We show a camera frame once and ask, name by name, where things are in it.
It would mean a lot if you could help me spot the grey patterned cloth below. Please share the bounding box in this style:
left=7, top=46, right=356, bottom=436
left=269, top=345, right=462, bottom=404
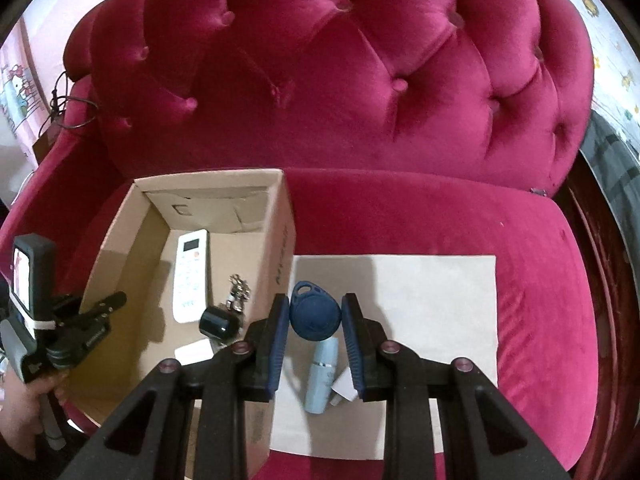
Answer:
left=577, top=112, right=640, bottom=231

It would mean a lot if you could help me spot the white printed blanket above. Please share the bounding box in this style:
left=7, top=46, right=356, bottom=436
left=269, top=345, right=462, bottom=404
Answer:
left=520, top=0, right=640, bottom=141

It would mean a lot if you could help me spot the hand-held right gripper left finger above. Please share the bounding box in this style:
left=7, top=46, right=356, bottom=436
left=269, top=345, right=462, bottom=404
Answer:
left=60, top=294, right=292, bottom=480

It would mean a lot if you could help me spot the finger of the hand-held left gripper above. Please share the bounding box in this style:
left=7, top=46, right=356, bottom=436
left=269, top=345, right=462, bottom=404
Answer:
left=79, top=291, right=128, bottom=324

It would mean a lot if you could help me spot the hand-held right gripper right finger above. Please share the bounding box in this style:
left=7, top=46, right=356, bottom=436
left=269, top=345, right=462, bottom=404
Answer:
left=341, top=294, right=571, bottom=480

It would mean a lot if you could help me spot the white charger plug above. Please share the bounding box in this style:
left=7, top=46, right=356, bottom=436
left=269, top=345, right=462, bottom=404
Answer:
left=327, top=366, right=358, bottom=406

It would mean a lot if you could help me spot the small brown box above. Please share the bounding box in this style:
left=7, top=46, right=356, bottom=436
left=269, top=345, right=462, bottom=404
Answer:
left=32, top=125, right=63, bottom=166

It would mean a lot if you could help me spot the black cable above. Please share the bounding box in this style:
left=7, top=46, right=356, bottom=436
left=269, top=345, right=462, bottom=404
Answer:
left=47, top=70, right=98, bottom=131

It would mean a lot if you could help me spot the gold keychain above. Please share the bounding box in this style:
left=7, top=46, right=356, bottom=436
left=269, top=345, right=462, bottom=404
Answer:
left=226, top=274, right=253, bottom=313

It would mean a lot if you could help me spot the pink printed cloth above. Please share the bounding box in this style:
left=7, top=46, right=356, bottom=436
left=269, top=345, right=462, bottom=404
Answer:
left=0, top=15, right=66, bottom=161

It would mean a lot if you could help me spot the small white block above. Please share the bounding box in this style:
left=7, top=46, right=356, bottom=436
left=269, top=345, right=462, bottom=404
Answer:
left=174, top=338, right=213, bottom=366

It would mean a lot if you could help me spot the white remote control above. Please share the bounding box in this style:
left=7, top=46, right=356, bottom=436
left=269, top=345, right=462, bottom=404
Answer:
left=172, top=229, right=210, bottom=324

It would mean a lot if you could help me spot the person's left hand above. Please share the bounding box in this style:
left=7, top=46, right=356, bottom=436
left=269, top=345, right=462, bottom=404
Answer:
left=0, top=371, right=68, bottom=450

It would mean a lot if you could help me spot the black round jar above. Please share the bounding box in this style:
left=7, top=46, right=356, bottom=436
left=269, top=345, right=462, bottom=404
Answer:
left=200, top=304, right=243, bottom=345

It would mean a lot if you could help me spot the beige paper sheet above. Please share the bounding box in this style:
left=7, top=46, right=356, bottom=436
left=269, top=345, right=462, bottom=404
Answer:
left=270, top=254, right=499, bottom=461

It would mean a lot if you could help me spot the cardboard box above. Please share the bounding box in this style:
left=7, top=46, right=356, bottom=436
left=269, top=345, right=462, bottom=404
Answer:
left=65, top=167, right=297, bottom=480

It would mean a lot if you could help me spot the light blue bottle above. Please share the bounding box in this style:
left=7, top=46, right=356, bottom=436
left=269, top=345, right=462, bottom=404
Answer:
left=304, top=337, right=340, bottom=416

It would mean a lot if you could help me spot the red velvet sofa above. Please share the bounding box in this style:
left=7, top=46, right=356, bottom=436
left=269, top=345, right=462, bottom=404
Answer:
left=0, top=0, right=621, bottom=480

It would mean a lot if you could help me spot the blue key fob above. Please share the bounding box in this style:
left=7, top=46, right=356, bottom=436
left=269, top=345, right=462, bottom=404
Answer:
left=289, top=280, right=343, bottom=343

